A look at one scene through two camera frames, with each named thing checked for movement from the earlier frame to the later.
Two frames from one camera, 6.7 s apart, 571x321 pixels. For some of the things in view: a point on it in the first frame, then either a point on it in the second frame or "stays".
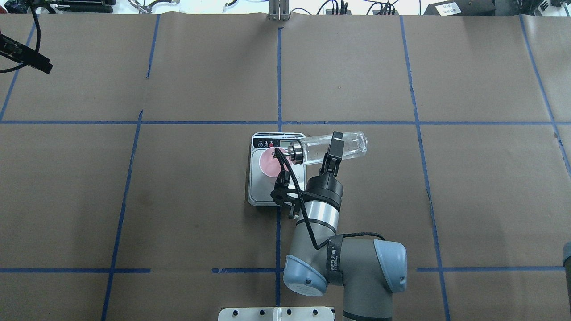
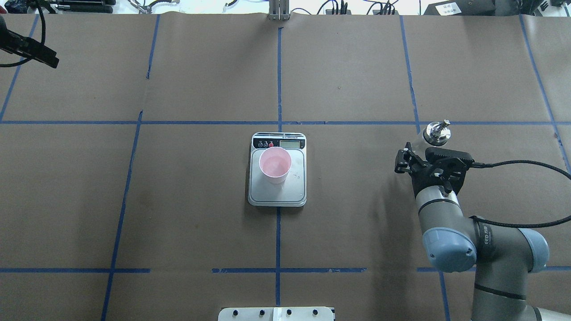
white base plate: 276,314 stays
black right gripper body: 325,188 to 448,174
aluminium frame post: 279,10 stays
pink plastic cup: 271,166 stays
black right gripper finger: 333,155 to 406,159
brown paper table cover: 124,170 stays
